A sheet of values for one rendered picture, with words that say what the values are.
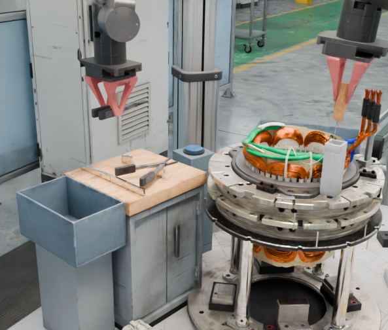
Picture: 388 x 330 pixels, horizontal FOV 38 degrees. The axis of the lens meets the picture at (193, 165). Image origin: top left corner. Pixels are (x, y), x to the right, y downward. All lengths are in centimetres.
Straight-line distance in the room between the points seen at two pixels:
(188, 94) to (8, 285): 158
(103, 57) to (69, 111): 231
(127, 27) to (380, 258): 84
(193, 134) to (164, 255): 46
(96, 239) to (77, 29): 228
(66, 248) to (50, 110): 250
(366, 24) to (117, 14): 38
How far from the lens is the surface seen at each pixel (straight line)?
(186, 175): 108
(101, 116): 104
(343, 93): 91
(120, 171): 104
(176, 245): 110
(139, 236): 103
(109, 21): 93
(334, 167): 94
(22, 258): 293
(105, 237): 97
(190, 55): 142
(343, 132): 143
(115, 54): 102
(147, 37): 356
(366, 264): 141
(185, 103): 144
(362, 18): 87
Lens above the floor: 149
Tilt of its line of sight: 22 degrees down
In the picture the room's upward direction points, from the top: 1 degrees clockwise
